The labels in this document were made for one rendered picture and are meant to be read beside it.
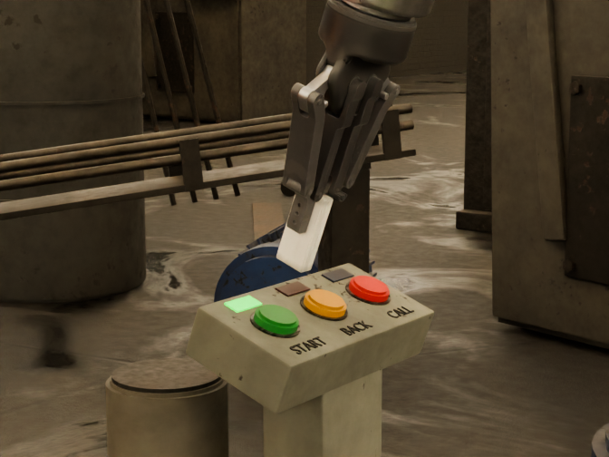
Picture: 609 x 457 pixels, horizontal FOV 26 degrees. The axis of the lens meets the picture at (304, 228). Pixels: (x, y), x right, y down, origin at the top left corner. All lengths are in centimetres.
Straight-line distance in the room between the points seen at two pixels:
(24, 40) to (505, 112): 135
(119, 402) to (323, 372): 22
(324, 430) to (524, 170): 228
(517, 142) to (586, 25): 36
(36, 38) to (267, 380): 275
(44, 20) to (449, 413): 166
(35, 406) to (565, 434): 113
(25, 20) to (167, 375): 258
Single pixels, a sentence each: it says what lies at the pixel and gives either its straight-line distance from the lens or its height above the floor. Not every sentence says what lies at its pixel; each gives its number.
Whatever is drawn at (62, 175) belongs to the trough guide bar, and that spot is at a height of 69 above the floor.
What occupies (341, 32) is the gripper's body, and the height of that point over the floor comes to 86.
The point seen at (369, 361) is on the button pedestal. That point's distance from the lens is 123.
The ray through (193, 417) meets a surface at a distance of 127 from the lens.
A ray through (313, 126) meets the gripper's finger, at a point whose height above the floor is 78.
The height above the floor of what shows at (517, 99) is 62.
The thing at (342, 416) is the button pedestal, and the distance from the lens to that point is 122.
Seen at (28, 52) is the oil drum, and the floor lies 72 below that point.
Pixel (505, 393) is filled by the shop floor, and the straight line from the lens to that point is 303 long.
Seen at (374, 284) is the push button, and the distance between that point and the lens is 128.
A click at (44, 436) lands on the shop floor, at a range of 277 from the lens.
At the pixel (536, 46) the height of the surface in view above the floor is 76.
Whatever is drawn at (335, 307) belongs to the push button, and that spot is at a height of 60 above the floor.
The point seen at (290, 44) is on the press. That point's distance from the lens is 918.
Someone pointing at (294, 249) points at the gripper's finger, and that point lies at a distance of 113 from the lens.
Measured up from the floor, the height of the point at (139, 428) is 48.
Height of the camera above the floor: 89
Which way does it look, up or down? 10 degrees down
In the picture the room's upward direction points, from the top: straight up
